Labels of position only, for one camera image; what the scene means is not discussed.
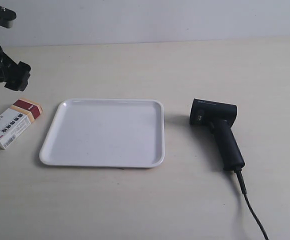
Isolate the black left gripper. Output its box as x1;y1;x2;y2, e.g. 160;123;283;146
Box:
0;25;31;91

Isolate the white red medicine box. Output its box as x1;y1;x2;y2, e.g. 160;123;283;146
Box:
0;98;43;149

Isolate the black handheld barcode scanner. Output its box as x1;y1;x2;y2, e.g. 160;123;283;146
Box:
189;98;245;172

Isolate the white square plastic tray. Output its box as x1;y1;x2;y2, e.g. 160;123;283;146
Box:
39;98;165;169

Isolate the black scanner cable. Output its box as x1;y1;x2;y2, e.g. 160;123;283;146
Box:
231;167;271;240

